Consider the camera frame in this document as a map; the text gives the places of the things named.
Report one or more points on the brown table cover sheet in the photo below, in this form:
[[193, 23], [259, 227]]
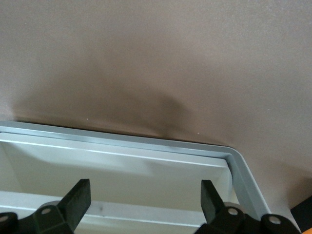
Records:
[[156, 48]]

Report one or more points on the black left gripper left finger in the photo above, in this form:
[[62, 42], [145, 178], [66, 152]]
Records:
[[73, 207]]

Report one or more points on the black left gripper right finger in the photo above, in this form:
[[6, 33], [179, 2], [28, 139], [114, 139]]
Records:
[[214, 209]]

